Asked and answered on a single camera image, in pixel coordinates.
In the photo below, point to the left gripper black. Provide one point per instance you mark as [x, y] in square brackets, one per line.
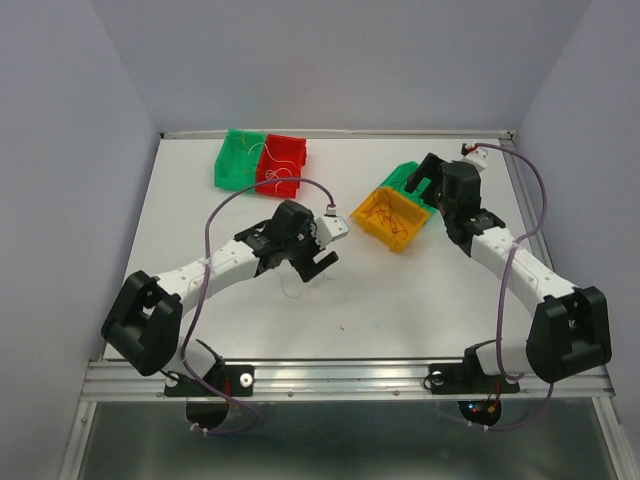
[306, 269]

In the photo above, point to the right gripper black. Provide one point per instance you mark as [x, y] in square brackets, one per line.
[430, 167]

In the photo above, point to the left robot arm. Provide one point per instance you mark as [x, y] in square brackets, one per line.
[144, 322]

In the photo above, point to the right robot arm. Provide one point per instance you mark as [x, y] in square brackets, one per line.
[569, 329]

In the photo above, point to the right green plastic bin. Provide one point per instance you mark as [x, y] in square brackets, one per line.
[396, 180]

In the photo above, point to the green plastic bin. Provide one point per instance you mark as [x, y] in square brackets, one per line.
[236, 164]
[396, 180]

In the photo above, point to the yellow plastic bin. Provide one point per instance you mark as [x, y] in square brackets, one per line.
[391, 218]

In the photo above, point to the red plastic bin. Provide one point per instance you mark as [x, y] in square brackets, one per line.
[282, 157]

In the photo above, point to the left green plastic bin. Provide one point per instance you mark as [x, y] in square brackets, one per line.
[236, 164]

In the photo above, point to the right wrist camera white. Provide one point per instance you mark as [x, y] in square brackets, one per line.
[474, 155]

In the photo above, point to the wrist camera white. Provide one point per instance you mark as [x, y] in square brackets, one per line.
[474, 155]
[329, 229]

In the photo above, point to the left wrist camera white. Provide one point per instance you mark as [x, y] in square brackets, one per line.
[329, 229]

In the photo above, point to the aluminium right rail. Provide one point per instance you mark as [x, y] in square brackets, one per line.
[533, 218]

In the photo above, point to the aluminium rail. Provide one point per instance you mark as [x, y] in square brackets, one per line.
[533, 218]
[282, 381]

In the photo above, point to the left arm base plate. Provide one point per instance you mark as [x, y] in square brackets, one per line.
[234, 380]

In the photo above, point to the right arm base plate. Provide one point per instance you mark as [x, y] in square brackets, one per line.
[456, 379]

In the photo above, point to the aluminium front rail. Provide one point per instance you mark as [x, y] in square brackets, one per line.
[282, 381]

